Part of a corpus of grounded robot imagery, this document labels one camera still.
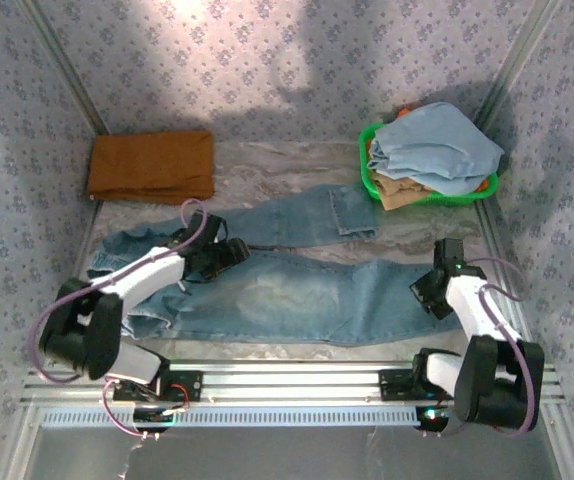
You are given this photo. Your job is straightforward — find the tan trousers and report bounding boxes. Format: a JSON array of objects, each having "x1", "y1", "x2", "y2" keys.
[{"x1": 370, "y1": 172, "x2": 441, "y2": 211}]

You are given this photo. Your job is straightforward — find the right black controller board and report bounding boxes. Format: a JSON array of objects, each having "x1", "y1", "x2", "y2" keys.
[{"x1": 415, "y1": 405, "x2": 452, "y2": 434}]

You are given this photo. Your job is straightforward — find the blue denim jeans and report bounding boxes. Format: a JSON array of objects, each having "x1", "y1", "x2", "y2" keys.
[{"x1": 85, "y1": 183, "x2": 463, "y2": 347}]

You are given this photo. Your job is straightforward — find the black controller board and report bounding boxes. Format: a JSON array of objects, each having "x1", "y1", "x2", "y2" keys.
[
  {"x1": 415, "y1": 405, "x2": 452, "y2": 434},
  {"x1": 132, "y1": 407, "x2": 173, "y2": 434}
]

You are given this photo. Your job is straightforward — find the light blue trousers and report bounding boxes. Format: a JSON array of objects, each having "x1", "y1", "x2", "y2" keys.
[{"x1": 366, "y1": 102, "x2": 506, "y2": 195}]

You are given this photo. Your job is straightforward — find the green plastic basket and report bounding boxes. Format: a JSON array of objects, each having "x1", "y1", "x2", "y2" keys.
[{"x1": 358, "y1": 122, "x2": 499, "y2": 207}]

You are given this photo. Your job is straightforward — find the aluminium corner post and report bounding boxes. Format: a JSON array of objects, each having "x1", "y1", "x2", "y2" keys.
[
  {"x1": 16, "y1": 0, "x2": 111, "y2": 136},
  {"x1": 486, "y1": 0, "x2": 563, "y2": 104}
]

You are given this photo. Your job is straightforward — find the folded brown trousers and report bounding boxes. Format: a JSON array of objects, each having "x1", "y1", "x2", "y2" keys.
[{"x1": 85, "y1": 130, "x2": 217, "y2": 206}]

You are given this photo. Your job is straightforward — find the white slotted cable duct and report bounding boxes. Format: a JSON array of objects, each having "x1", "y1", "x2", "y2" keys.
[{"x1": 41, "y1": 405, "x2": 421, "y2": 429}]

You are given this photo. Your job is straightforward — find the left red wire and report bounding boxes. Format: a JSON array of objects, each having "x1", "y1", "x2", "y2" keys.
[{"x1": 169, "y1": 383, "x2": 192, "y2": 407}]

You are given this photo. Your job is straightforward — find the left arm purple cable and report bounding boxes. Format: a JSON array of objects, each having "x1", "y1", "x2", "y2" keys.
[{"x1": 26, "y1": 198, "x2": 208, "y2": 441}]

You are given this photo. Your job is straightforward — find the left black controller board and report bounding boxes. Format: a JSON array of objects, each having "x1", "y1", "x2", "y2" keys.
[{"x1": 132, "y1": 407, "x2": 173, "y2": 434}]

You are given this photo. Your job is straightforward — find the long aluminium base rail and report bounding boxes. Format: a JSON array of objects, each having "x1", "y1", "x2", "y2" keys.
[{"x1": 21, "y1": 358, "x2": 566, "y2": 406}]

